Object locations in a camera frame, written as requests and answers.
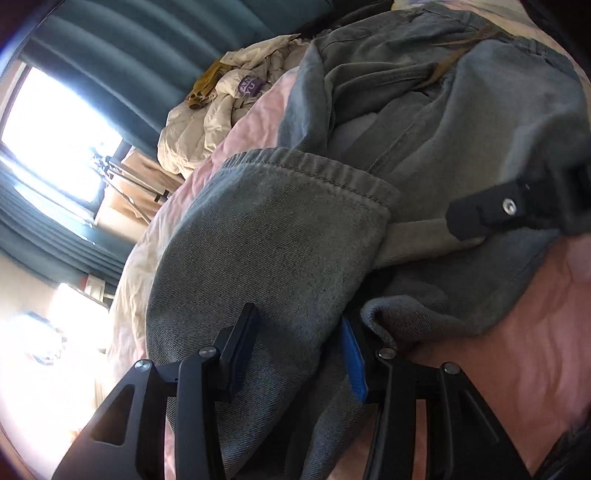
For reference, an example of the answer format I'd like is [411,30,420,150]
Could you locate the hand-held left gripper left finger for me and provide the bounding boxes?
[52,303,260,480]

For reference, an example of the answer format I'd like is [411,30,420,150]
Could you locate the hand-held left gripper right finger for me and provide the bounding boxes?
[341,316,532,480]

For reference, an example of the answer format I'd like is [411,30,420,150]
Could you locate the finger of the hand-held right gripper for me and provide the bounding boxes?
[445,178,566,241]

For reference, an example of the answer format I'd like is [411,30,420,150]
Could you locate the blue denim jeans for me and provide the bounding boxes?
[145,0,591,480]

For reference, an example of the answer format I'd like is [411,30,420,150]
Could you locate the pile of cream clothes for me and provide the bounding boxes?
[157,34,315,178]

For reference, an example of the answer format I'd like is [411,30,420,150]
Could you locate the pastel pink duvet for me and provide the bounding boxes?
[95,0,591,480]

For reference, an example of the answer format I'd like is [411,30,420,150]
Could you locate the beige hanging sweater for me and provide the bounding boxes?
[95,148,185,227]

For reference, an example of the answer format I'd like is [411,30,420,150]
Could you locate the round vanity mirror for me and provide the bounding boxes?
[18,311,65,365]

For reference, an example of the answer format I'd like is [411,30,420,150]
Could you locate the narrow blue curtain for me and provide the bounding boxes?
[0,171,134,284]

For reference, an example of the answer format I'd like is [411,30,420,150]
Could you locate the garment steamer stand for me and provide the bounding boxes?
[90,148,171,222]

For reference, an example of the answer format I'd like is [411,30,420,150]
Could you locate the mustard yellow garment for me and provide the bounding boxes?
[187,58,232,112]

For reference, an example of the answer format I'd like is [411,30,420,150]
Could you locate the window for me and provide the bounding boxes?
[0,65,130,217]

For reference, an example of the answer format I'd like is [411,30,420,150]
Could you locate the wide blue curtain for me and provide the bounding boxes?
[23,0,333,158]

